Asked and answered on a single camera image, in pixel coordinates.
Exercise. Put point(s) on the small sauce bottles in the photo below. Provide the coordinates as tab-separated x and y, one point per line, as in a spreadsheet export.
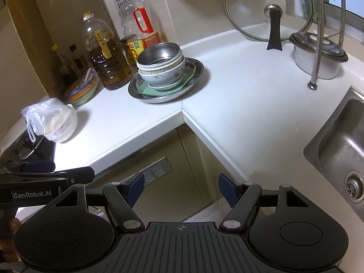
59	62

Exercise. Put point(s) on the beige base cabinet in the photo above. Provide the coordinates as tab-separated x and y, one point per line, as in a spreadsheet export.
170	145

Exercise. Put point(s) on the white floral bowl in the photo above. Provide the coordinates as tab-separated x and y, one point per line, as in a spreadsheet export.
167	76

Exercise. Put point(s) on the round steel plate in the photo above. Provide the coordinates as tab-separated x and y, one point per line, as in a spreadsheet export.
199	68

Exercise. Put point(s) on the small glass lid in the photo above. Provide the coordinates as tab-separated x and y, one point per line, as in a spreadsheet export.
31	148

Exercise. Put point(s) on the large clear oil bottle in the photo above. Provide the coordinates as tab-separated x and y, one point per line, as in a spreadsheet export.
111	68

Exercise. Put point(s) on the person's left hand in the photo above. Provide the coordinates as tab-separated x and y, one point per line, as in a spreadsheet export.
12	227

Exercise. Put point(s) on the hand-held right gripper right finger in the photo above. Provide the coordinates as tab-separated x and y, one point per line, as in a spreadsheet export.
227	184

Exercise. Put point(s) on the green square plate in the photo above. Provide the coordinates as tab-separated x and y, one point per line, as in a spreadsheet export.
187	75

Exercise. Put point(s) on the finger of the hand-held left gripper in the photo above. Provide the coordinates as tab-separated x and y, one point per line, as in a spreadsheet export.
82	174
39	165

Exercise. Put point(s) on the thin steel rack rod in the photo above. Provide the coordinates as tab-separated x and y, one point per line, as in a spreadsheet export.
343	11

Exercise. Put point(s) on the steel rimmed pot lid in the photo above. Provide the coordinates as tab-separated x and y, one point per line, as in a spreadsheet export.
335	48

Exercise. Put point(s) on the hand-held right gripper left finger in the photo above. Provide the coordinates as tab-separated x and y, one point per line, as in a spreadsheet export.
136	184

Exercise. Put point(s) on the cabinet vent grille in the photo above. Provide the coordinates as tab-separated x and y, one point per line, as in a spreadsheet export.
159	169

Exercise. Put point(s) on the white bowl purple pattern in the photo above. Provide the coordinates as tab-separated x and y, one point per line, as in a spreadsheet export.
68	128

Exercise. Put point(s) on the clear plastic bag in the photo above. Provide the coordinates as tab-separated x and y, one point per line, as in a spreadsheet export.
42	113

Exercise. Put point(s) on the steel sink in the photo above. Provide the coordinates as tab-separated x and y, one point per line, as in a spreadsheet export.
341	148

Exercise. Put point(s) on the colourful striped bowl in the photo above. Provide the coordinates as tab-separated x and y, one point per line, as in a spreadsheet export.
79	93

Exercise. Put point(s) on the dark glass bottle black cap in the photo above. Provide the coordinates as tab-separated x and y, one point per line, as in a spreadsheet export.
76	59

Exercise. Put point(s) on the black stove top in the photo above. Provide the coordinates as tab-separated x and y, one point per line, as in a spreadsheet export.
47	153

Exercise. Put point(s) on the steel bowl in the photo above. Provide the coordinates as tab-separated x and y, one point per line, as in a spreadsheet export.
165	49

